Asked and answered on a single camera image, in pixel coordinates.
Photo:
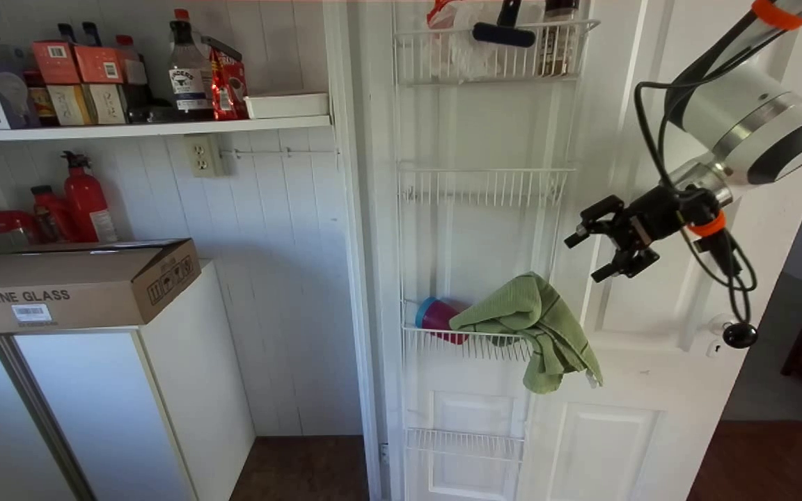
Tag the white cabinet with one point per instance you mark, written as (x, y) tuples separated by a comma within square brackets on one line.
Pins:
[(187, 390)]

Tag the red and white package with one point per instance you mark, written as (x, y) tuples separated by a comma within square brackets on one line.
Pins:
[(447, 24)]

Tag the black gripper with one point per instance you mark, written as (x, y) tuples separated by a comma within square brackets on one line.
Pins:
[(660, 217)]

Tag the white wall outlet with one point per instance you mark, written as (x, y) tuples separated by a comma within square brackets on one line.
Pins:
[(208, 157)]

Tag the flat red container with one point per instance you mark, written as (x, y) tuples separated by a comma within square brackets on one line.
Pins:
[(3, 224)]

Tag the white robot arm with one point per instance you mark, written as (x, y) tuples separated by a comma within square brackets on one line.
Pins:
[(745, 120)]

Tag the red fire extinguisher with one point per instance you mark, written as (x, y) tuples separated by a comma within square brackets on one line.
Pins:
[(84, 204)]

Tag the orange and tan carton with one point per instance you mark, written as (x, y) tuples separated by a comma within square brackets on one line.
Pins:
[(105, 85), (53, 78)]

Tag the cardboard wine glass box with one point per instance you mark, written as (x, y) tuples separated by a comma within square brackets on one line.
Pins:
[(69, 289)]

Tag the green towel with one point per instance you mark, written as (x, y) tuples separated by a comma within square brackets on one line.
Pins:
[(541, 323)]

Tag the blue plastic cup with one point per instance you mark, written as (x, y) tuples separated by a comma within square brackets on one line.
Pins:
[(420, 313)]

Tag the dark sauce bottle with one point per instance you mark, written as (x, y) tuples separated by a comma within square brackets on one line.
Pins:
[(136, 85)]

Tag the grey plastic bag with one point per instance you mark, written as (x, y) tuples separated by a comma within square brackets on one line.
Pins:
[(16, 88)]

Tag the red and blue small item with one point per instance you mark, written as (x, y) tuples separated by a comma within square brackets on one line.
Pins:
[(440, 316)]

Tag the small red canister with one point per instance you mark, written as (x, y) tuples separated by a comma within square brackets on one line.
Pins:
[(48, 217)]

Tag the flat white box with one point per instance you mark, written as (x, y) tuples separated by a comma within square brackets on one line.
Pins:
[(286, 106)]

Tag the red snack bag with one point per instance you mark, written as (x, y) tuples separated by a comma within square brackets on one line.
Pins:
[(227, 85)]

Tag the white wall shelf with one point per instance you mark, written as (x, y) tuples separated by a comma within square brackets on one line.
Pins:
[(140, 128)]

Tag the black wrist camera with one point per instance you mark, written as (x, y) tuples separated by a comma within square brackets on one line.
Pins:
[(719, 249)]

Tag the black door knob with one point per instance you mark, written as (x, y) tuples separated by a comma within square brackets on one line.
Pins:
[(741, 335)]

